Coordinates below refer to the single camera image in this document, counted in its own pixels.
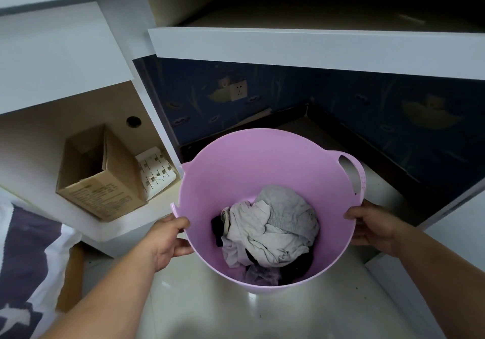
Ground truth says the person's left hand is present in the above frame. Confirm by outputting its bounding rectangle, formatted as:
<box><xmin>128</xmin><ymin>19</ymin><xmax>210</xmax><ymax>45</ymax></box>
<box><xmin>141</xmin><ymin>214</ymin><xmax>195</xmax><ymax>273</ymax></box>

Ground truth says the white desk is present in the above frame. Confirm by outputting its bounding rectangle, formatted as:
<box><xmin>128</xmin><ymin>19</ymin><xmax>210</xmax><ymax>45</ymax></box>
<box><xmin>0</xmin><ymin>0</ymin><xmax>485</xmax><ymax>260</ymax></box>

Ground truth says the open cardboard box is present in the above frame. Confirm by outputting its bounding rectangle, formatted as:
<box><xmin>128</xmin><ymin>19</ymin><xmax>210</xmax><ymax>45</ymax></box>
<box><xmin>56</xmin><ymin>124</ymin><xmax>148</xmax><ymax>223</ymax></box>

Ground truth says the person's left forearm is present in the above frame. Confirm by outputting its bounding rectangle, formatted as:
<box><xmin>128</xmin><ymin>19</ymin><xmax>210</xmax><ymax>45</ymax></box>
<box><xmin>38</xmin><ymin>242</ymin><xmax>160</xmax><ymax>339</ymax></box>

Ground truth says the person's right forearm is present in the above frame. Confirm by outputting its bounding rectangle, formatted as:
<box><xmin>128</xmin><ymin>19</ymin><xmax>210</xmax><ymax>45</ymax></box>
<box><xmin>392</xmin><ymin>224</ymin><xmax>485</xmax><ymax>339</ymax></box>

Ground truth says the brown wooden bed frame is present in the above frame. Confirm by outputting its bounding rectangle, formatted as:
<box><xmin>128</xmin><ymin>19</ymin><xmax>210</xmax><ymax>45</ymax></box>
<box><xmin>56</xmin><ymin>243</ymin><xmax>86</xmax><ymax>313</ymax></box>

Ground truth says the pink plastic laundry tub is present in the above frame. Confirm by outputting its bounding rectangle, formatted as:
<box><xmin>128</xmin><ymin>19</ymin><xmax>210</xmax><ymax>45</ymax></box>
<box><xmin>170</xmin><ymin>128</ymin><xmax>367</xmax><ymax>296</ymax></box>

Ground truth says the purple garment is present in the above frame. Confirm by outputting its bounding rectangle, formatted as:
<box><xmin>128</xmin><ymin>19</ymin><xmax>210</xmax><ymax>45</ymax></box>
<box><xmin>244</xmin><ymin>265</ymin><xmax>283</xmax><ymax>286</ymax></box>

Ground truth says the white crumpled garment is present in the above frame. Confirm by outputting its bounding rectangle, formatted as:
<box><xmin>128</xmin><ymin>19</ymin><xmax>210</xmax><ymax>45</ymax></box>
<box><xmin>221</xmin><ymin>200</ymin><xmax>311</xmax><ymax>269</ymax></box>

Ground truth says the white open drawer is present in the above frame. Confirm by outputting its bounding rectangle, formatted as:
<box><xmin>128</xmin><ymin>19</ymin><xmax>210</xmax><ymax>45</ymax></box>
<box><xmin>148</xmin><ymin>0</ymin><xmax>485</xmax><ymax>78</ymax></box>

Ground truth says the black garment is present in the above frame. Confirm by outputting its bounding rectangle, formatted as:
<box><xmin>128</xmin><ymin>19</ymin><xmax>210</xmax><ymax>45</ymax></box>
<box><xmin>211</xmin><ymin>215</ymin><xmax>315</xmax><ymax>285</ymax></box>

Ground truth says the purple and white bedding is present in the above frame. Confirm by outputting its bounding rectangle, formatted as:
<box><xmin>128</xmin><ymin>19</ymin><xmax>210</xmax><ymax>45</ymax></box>
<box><xmin>0</xmin><ymin>187</ymin><xmax>83</xmax><ymax>339</ymax></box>

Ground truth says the grey garment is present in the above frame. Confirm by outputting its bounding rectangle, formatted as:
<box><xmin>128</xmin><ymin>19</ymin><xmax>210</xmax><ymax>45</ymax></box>
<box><xmin>255</xmin><ymin>185</ymin><xmax>321</xmax><ymax>252</ymax></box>

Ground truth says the white patterned flat box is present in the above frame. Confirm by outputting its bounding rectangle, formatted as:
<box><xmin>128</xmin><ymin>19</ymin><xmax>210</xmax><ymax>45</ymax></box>
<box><xmin>134</xmin><ymin>147</ymin><xmax>179</xmax><ymax>202</ymax></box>

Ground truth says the person's right hand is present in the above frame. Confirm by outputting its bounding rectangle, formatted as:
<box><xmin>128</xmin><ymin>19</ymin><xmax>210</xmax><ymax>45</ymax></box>
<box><xmin>343</xmin><ymin>200</ymin><xmax>407</xmax><ymax>258</ymax></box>

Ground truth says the white wall socket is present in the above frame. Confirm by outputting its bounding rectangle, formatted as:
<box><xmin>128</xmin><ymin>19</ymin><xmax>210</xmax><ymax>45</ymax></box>
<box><xmin>230</xmin><ymin>80</ymin><xmax>248</xmax><ymax>102</ymax></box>

